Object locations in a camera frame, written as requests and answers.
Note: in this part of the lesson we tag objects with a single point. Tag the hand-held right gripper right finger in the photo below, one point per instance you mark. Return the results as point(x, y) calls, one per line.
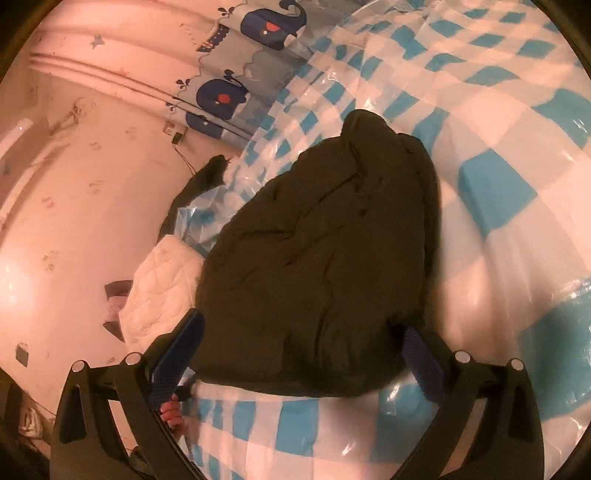
point(422, 360)

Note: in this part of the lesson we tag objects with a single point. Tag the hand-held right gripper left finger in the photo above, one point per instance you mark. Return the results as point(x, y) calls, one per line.
point(178, 344)

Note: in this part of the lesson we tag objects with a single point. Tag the black puffer jacket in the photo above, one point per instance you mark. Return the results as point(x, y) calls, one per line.
point(314, 254)

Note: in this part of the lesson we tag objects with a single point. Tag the person's left hand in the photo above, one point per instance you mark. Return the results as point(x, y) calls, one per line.
point(171, 413)

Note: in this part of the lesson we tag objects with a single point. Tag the dark grey cloth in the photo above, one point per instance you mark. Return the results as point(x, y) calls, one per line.
point(117, 290)

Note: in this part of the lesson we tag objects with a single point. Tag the black cloth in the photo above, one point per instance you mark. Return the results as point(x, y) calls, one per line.
point(207, 177)

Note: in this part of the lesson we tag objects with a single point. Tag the blue white checkered plastic sheet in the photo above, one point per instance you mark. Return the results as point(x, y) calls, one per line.
point(498, 198)

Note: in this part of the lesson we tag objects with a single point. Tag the whale print curtain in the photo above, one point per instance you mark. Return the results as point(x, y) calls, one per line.
point(221, 97)

